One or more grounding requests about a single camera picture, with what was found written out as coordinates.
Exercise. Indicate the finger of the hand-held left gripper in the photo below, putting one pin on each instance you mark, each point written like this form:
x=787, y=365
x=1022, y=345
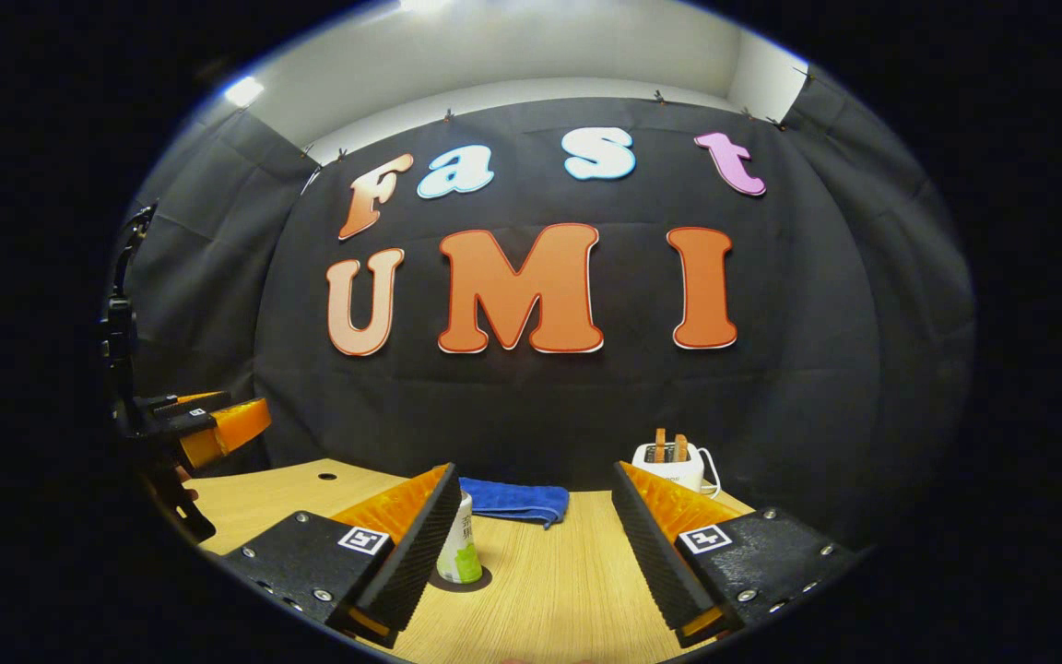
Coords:
x=231, y=429
x=194, y=401

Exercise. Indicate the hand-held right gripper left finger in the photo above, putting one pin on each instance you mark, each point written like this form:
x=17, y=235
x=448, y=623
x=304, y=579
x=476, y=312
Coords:
x=411, y=563

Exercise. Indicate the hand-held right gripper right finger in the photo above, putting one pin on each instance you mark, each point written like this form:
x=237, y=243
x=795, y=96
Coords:
x=655, y=563

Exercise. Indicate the clear water bottle green label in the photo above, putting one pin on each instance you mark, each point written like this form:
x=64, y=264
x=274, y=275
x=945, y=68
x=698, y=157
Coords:
x=462, y=549

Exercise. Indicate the dark round coaster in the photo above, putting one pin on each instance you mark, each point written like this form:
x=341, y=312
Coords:
x=485, y=579

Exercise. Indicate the white toaster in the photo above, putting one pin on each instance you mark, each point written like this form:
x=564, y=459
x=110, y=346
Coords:
x=669, y=472

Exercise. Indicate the brown toast slice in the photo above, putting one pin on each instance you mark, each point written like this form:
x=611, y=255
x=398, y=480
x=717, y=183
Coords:
x=680, y=449
x=659, y=447

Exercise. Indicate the blue towel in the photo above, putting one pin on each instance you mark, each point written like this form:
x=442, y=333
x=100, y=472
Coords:
x=517, y=498

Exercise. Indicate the black backdrop cloth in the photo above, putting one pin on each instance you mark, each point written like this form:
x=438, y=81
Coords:
x=540, y=406

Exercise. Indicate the bright ceiling light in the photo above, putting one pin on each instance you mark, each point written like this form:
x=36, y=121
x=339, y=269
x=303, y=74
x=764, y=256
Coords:
x=243, y=90

